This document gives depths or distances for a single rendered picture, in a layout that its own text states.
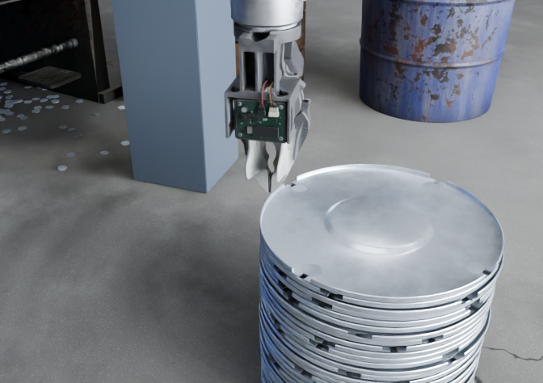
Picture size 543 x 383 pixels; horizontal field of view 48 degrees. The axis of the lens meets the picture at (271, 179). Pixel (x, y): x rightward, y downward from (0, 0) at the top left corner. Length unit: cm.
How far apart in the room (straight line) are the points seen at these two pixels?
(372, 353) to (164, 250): 56
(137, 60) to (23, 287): 48
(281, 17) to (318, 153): 88
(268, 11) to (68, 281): 66
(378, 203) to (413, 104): 91
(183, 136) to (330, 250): 63
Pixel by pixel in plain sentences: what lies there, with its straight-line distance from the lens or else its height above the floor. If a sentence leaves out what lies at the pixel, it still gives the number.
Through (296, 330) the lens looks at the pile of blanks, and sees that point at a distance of 72.
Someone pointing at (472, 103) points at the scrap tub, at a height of 5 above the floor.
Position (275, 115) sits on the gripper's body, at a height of 41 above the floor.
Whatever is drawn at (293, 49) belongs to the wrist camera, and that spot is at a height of 46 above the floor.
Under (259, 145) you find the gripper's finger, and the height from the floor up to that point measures 34.
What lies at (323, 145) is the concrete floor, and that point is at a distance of 151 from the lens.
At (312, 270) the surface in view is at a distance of 67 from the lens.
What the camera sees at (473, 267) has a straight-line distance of 71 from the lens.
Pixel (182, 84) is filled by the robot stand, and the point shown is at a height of 24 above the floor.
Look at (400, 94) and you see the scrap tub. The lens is 167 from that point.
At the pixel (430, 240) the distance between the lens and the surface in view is 74.
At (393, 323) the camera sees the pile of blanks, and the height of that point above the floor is 22.
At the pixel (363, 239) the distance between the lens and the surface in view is 71.
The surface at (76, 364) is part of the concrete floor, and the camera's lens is 96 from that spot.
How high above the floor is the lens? 66
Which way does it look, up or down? 29 degrees down
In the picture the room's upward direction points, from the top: straight up
